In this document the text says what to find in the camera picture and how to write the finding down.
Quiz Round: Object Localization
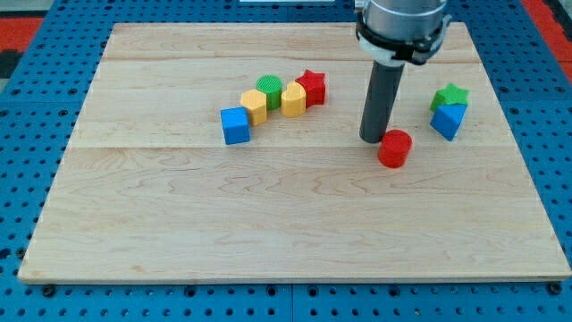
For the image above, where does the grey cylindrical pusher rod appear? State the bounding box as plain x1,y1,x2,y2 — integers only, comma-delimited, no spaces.
359,61,403,143

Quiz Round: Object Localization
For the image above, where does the red cylinder block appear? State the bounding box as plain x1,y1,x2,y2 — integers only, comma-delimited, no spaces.
378,130,413,168

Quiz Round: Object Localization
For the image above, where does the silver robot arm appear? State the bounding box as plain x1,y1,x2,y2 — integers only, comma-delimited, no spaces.
356,0,451,143

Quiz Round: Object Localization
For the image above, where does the light wooden board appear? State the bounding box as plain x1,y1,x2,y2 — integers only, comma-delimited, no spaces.
18,22,571,284

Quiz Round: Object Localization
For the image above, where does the green star block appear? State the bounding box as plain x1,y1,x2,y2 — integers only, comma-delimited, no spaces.
430,83,469,112

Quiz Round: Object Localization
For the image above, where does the red star block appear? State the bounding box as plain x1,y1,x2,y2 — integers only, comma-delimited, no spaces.
295,69,326,107

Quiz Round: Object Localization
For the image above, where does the blue triangle block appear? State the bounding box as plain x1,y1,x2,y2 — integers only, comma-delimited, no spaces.
430,104,467,141

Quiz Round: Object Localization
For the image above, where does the yellow heart block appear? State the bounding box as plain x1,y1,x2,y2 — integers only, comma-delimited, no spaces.
281,81,307,118

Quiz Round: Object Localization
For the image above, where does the green cylinder block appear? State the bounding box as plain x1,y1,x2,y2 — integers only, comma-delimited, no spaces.
257,74,282,110

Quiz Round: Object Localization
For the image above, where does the yellow hexagon block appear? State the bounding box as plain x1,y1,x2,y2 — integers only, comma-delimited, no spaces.
240,89,267,126

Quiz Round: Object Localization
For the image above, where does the blue cube block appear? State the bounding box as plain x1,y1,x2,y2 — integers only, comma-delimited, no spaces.
220,106,250,145

